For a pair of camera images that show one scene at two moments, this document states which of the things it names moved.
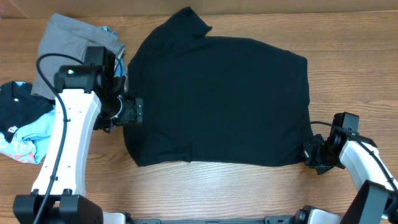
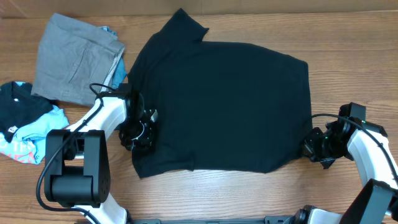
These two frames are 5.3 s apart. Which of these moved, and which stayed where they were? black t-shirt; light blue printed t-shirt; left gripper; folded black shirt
Moved: left gripper
Stayed: black t-shirt; light blue printed t-shirt; folded black shirt
